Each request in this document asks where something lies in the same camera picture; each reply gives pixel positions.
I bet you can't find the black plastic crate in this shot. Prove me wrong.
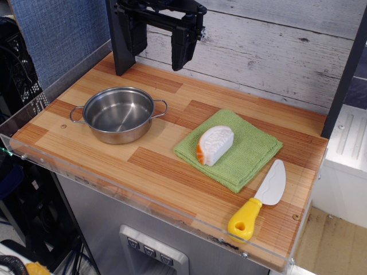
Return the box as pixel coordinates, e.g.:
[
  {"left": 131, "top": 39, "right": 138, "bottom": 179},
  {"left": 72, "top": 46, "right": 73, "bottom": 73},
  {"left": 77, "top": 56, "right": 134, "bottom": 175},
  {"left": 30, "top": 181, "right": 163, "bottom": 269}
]
[{"left": 1, "top": 17, "right": 42, "bottom": 114}]

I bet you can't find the white grooved side unit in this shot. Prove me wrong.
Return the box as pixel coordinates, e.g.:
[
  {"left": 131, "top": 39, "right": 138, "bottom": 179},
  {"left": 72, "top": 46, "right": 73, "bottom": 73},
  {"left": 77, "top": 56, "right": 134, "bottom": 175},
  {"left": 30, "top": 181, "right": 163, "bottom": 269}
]
[{"left": 311, "top": 105, "right": 366, "bottom": 228}]

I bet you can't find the clear acrylic table guard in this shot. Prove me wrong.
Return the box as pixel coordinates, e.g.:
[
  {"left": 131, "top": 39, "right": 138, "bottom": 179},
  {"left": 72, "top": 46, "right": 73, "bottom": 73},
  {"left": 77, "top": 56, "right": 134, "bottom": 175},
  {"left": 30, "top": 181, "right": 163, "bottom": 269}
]
[{"left": 1, "top": 55, "right": 327, "bottom": 274}]

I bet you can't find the silver dispenser panel with buttons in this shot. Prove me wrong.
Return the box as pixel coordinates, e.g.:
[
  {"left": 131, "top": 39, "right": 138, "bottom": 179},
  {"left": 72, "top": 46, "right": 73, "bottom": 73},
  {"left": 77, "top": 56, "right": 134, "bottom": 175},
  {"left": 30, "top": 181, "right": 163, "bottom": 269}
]
[{"left": 119, "top": 225, "right": 190, "bottom": 274}]

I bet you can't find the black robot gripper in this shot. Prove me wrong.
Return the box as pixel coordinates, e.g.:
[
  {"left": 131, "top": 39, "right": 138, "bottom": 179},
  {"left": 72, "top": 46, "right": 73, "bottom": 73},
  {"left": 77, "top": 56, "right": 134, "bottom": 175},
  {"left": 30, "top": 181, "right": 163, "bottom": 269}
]
[{"left": 115, "top": 1, "right": 207, "bottom": 71}]

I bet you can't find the yellow handled white toy knife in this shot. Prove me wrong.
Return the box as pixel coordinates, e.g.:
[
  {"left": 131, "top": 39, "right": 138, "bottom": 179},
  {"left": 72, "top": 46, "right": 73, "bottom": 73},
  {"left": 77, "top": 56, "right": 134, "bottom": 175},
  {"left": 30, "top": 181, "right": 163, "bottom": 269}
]
[{"left": 227, "top": 159, "right": 286, "bottom": 243}]

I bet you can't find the green folded cloth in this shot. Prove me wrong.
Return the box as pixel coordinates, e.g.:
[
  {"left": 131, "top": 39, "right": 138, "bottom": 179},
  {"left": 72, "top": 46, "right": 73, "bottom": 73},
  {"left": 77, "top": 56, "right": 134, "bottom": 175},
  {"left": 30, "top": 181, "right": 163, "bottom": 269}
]
[{"left": 174, "top": 109, "right": 283, "bottom": 194}]

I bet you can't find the white orange toy food slice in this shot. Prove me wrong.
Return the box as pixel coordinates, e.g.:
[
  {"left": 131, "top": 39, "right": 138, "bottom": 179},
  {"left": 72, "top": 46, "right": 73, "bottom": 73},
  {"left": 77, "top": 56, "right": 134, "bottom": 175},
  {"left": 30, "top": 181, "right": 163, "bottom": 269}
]
[{"left": 196, "top": 125, "right": 234, "bottom": 166}]

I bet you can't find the yellow black object bottom left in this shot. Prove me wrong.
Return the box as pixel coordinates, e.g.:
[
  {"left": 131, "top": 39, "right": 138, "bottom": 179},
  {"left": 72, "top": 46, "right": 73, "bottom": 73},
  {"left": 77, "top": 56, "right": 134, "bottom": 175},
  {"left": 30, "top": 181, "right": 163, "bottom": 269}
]
[{"left": 0, "top": 254, "right": 51, "bottom": 275}]

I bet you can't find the stainless steel pot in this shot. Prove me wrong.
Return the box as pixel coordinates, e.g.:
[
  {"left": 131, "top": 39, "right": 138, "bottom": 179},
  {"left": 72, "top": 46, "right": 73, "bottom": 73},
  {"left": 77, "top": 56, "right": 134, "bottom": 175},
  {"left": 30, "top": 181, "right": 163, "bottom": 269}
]
[{"left": 69, "top": 87, "right": 169, "bottom": 144}]

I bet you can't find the right dark vertical post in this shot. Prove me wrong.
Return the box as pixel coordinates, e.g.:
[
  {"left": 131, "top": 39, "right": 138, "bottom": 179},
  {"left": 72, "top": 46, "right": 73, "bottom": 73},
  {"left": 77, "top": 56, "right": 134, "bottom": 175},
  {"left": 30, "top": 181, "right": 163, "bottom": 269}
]
[{"left": 320, "top": 0, "right": 367, "bottom": 139}]

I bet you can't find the dark vertical post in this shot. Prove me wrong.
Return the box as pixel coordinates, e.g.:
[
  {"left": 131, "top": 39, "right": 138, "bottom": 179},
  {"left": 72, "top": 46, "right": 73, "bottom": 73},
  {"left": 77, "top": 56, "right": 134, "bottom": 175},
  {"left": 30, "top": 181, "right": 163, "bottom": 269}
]
[
  {"left": 320, "top": 0, "right": 367, "bottom": 139},
  {"left": 106, "top": 0, "right": 135, "bottom": 76}
]

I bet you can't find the left dark vertical post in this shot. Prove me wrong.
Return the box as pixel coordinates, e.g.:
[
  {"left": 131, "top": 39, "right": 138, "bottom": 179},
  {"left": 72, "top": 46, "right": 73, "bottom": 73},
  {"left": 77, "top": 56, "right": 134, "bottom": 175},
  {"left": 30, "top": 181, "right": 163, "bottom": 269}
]
[{"left": 106, "top": 0, "right": 135, "bottom": 76}]

